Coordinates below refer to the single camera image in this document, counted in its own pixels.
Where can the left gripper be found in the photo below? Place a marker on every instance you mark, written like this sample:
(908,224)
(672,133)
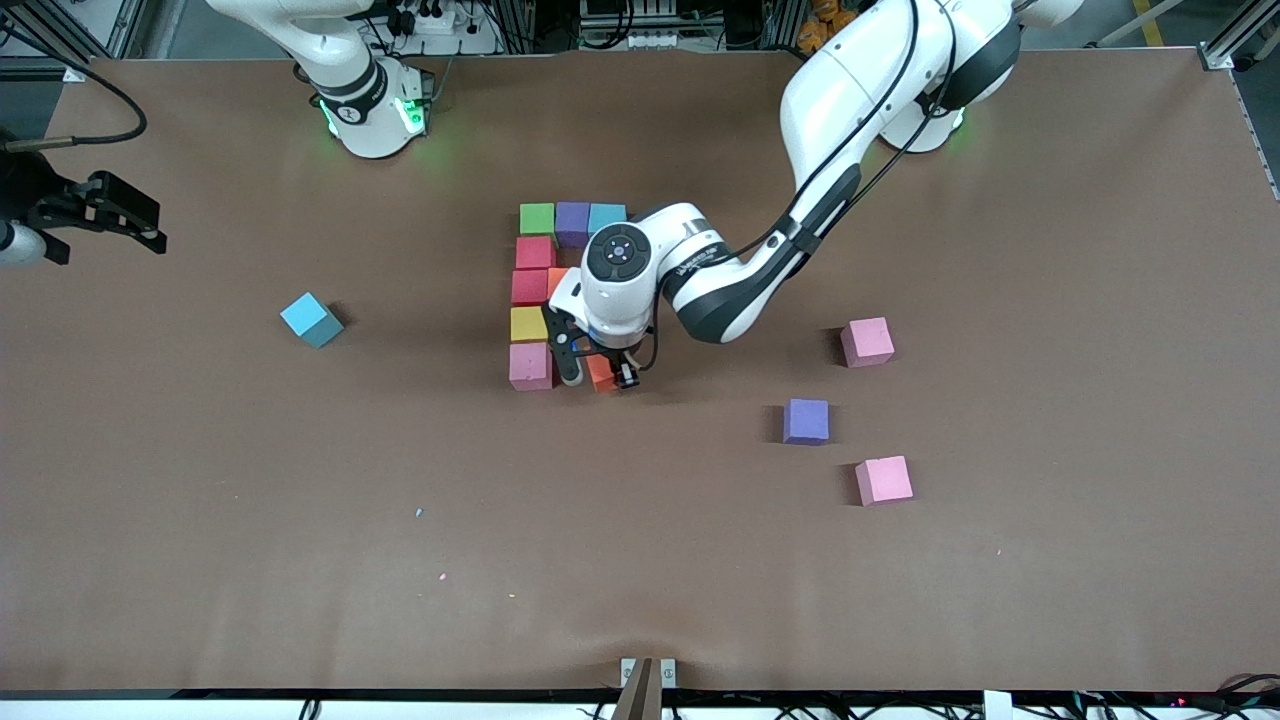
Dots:
(612,358)

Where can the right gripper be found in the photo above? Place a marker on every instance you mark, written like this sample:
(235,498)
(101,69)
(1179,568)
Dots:
(38,192)

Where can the orange foam cube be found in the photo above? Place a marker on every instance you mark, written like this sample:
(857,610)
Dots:
(556,280)
(600,375)

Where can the pink foam cube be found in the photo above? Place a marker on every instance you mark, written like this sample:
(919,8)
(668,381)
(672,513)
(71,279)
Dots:
(884,480)
(867,342)
(530,367)

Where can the yellow foam cube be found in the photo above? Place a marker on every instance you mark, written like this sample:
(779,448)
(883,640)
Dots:
(528,325)

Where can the red foam cube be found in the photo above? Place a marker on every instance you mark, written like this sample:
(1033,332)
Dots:
(530,288)
(535,252)

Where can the purple foam cube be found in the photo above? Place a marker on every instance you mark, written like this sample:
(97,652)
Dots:
(806,421)
(572,225)

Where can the light blue foam cube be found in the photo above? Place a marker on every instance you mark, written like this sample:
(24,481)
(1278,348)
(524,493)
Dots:
(605,218)
(311,320)

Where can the green foam cube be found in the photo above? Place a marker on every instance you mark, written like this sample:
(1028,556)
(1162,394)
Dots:
(538,218)

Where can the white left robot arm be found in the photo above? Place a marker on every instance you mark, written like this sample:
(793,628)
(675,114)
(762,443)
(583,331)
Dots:
(880,80)

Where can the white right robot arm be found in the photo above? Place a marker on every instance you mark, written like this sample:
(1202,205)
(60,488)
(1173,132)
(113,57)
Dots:
(370,110)

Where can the white rack equipment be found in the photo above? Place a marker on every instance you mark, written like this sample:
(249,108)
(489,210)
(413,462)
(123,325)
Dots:
(652,40)

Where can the white power strip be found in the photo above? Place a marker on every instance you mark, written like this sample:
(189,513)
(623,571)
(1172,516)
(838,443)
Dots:
(437,22)

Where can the bag of orange items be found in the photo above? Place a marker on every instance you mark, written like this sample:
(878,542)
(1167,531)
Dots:
(812,38)

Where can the white label tag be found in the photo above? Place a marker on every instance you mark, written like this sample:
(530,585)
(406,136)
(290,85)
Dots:
(998,705)

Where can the aluminium frame profile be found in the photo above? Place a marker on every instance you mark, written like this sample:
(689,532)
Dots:
(73,72)
(1215,58)

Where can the metal table edge bracket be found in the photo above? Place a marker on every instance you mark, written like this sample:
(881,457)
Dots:
(640,700)

